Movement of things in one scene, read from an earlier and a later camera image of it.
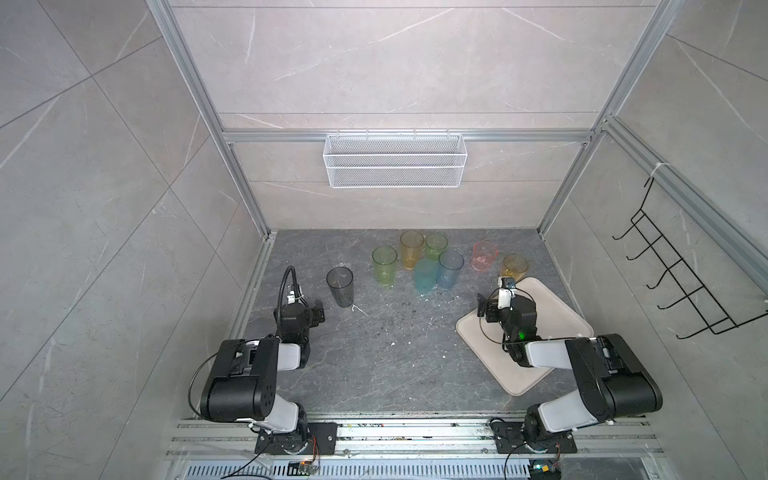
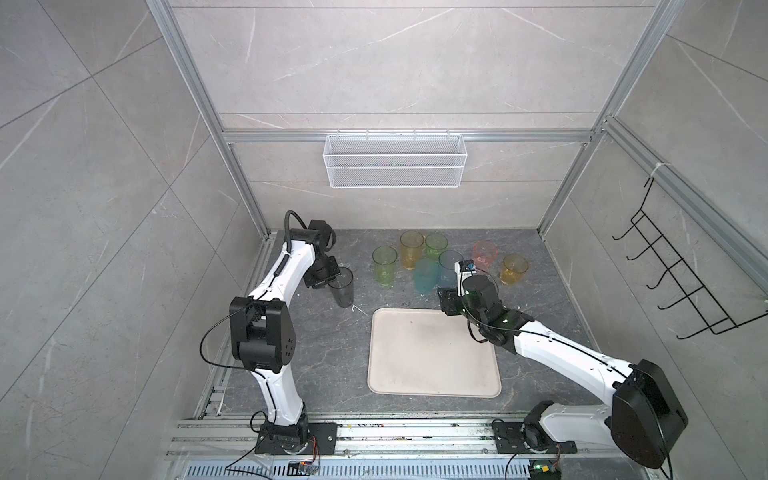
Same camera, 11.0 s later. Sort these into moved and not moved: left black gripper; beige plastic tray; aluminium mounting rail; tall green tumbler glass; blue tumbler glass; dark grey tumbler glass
Moved: left black gripper; beige plastic tray
Not moved: dark grey tumbler glass; blue tumbler glass; tall green tumbler glass; aluminium mounting rail
